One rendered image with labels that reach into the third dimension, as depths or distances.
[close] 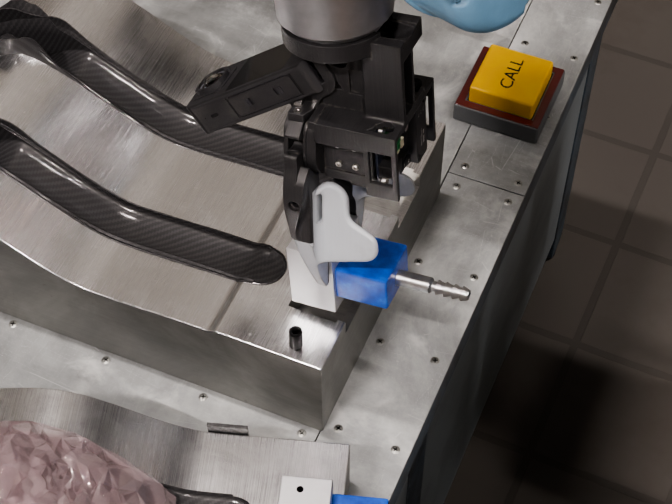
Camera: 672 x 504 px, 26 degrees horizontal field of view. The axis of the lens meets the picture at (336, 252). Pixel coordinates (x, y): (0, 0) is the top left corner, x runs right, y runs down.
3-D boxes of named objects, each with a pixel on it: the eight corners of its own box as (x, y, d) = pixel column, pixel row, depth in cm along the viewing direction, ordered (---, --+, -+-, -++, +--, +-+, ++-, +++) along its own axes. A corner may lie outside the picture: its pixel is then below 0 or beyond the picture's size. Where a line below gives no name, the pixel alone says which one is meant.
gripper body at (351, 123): (397, 213, 96) (387, 62, 88) (279, 186, 99) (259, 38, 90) (437, 143, 101) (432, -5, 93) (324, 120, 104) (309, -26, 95)
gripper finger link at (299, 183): (303, 253, 99) (304, 136, 94) (282, 248, 99) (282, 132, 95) (331, 223, 102) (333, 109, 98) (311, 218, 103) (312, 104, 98)
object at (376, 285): (481, 298, 107) (481, 245, 104) (457, 345, 104) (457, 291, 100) (318, 257, 112) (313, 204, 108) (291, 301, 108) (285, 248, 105)
